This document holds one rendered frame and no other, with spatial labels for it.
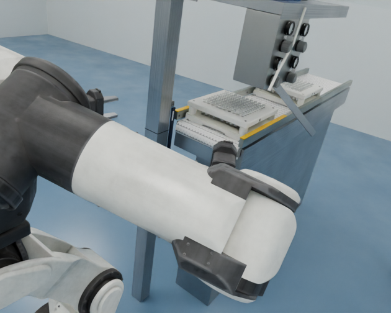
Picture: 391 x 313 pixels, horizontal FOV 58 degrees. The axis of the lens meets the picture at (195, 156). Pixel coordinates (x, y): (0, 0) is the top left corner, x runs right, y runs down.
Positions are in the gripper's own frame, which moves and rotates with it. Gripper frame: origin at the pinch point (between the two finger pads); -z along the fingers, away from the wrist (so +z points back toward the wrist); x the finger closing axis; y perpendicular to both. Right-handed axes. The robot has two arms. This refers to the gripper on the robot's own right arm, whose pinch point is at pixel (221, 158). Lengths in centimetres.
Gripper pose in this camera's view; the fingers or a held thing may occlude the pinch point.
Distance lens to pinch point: 86.1
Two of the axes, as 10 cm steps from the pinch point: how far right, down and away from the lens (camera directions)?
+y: 9.9, 1.7, -0.1
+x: -1.4, 8.7, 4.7
